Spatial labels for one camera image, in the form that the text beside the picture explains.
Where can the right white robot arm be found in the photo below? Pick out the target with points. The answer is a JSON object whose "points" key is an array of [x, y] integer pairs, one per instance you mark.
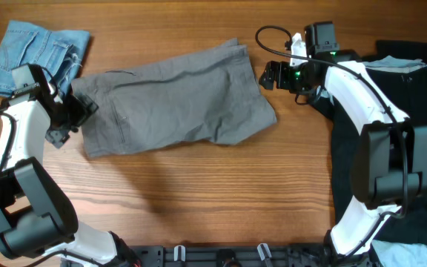
{"points": [[389, 168]]}

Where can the grey cotton shorts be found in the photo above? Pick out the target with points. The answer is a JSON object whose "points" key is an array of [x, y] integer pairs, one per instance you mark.
{"points": [[210, 95]]}

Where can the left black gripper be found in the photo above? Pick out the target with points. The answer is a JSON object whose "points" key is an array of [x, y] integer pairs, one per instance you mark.
{"points": [[57, 136]]}

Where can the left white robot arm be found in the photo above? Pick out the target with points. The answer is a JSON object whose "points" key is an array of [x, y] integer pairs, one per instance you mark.
{"points": [[37, 220]]}

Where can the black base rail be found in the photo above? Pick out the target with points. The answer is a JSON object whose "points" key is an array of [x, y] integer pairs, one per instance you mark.
{"points": [[188, 256]]}

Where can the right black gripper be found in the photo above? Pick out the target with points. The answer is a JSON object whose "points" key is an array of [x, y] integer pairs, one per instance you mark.
{"points": [[284, 80]]}

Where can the folded blue denim shorts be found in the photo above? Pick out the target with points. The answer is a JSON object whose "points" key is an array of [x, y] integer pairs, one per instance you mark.
{"points": [[60, 52]]}

